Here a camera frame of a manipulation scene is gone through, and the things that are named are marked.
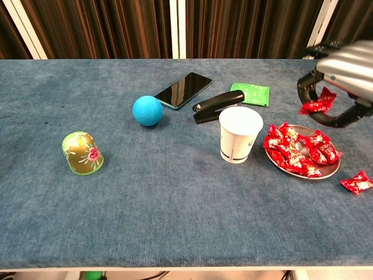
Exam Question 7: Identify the black smartphone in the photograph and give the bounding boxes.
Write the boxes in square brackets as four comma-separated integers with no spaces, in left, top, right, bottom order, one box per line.
[154,72,213,111]

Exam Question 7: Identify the white paper cup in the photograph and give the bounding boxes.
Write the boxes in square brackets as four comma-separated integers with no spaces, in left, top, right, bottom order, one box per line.
[219,106,264,165]

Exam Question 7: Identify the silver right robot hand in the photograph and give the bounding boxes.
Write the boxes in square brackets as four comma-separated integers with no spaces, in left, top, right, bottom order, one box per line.
[297,40,373,128]

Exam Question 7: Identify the red candy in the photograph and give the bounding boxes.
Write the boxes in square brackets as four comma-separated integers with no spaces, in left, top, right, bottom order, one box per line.
[266,148,290,169]
[299,86,337,116]
[302,129,332,149]
[263,136,288,151]
[308,148,329,166]
[268,122,300,141]
[301,159,323,178]
[286,160,304,175]
[340,170,373,197]
[319,144,344,164]
[279,142,307,164]

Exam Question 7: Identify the black stapler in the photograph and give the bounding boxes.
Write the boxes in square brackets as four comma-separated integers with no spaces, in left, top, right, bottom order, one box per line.
[192,89,245,125]

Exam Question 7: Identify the blue ball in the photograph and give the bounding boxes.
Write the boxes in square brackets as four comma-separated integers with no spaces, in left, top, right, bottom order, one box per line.
[132,95,164,127]

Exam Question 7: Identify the green round can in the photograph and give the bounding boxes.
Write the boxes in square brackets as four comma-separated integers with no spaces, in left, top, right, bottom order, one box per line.
[61,131,104,176]

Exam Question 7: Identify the blue felt table cloth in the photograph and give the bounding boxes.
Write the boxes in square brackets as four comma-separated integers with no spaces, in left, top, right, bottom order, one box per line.
[0,59,373,268]

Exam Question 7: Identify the green sachet packet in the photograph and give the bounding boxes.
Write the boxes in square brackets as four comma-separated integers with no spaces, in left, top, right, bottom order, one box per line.
[230,82,271,107]

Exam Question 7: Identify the bowl of red candies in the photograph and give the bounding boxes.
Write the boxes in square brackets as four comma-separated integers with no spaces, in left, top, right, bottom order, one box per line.
[264,124,342,180]

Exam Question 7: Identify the white frame post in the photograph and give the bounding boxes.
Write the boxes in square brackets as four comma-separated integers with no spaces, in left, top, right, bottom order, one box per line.
[307,0,339,50]
[170,0,187,60]
[2,0,47,60]

